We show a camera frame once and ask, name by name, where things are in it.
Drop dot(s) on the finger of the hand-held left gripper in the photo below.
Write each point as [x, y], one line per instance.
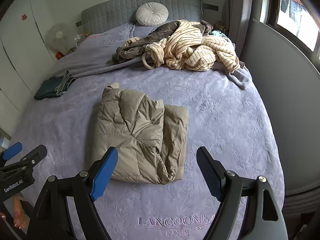
[11, 150]
[36, 153]

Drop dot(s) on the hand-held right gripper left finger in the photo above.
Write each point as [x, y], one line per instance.
[103, 175]

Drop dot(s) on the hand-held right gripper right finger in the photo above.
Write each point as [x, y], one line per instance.
[210, 175]

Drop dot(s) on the beige puffer jacket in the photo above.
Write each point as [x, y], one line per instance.
[130, 130]

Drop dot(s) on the hanging dark clothes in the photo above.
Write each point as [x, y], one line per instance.
[296, 7]

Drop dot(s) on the person's left hand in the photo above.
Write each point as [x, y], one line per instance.
[18, 212]

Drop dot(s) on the lilac embossed bedspread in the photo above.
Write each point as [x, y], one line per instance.
[225, 117]

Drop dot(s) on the dark green folded garment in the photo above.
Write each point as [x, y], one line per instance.
[47, 87]

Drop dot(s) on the white wardrobe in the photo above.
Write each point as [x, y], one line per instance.
[17, 55]

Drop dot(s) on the small red box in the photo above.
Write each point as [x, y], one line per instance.
[59, 55]

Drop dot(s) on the grey fleece blanket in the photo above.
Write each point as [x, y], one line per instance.
[95, 62]

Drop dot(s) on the white standing fan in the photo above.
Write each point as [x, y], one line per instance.
[58, 35]

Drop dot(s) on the cream striped robe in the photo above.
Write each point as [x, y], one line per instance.
[185, 45]

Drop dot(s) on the brown fleece garment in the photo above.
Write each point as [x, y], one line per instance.
[140, 46]

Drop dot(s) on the teal cloth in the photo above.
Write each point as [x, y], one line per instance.
[217, 33]

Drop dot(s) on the grey quilted headboard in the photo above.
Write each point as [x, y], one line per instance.
[112, 12]

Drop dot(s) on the round white cushion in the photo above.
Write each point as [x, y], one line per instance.
[151, 13]

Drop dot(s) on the window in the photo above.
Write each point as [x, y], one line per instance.
[310, 30]

